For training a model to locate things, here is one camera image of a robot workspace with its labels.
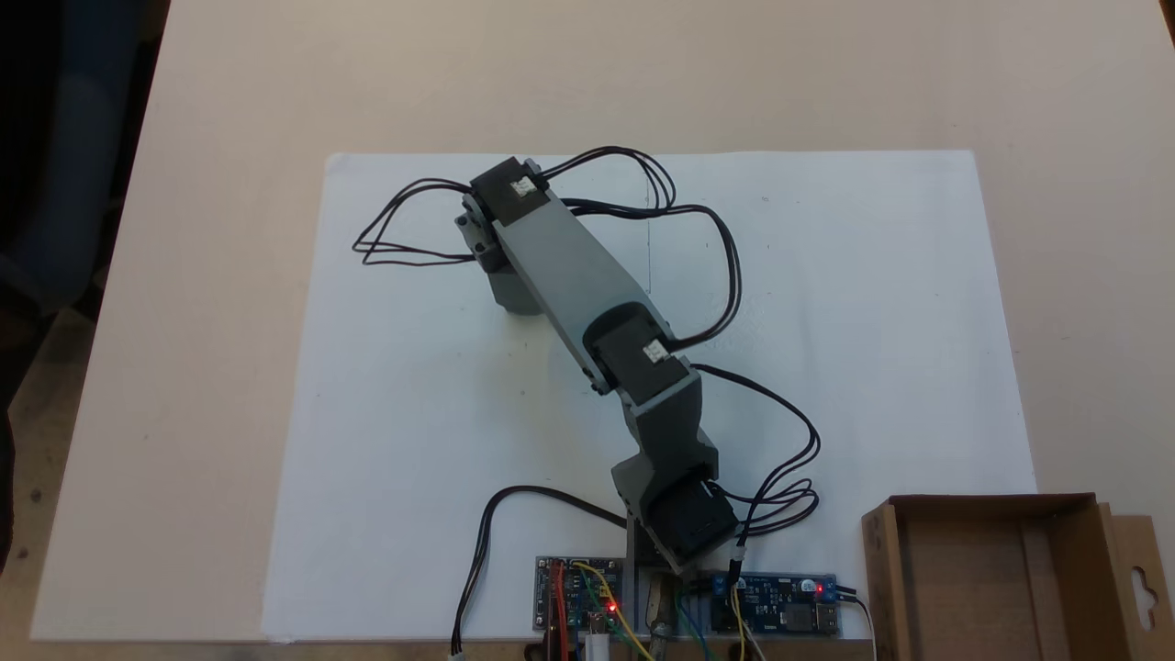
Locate black base wire bundle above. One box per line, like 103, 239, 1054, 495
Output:
688, 363, 822, 562

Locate blue power circuit board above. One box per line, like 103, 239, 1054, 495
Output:
709, 572, 843, 638

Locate green controller circuit board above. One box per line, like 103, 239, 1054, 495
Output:
533, 555, 628, 636

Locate black gripper wire bundle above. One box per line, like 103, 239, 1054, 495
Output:
352, 177, 479, 269

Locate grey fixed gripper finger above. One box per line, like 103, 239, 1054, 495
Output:
490, 264, 545, 318

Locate red jumper wire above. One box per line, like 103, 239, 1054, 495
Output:
548, 561, 573, 661

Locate black forearm wire bundle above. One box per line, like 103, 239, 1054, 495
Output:
539, 144, 744, 355

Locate yellow jumper wire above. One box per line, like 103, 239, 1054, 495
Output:
570, 559, 649, 661

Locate brown cardboard box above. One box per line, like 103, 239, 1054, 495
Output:
860, 492, 1175, 661

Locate black power cable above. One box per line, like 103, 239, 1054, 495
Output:
452, 484, 635, 659

